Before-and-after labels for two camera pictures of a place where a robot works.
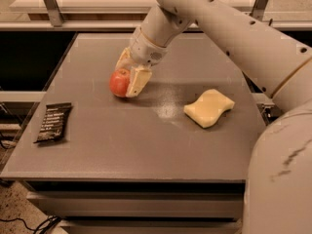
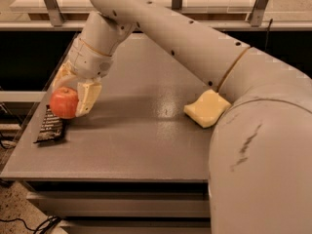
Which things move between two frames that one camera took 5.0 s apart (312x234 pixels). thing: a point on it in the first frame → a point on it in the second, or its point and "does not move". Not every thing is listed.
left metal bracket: (50, 1) does not move
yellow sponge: (209, 108) does not move
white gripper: (145, 52) → (87, 62)
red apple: (119, 81) → (63, 102)
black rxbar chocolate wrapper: (54, 122) does not move
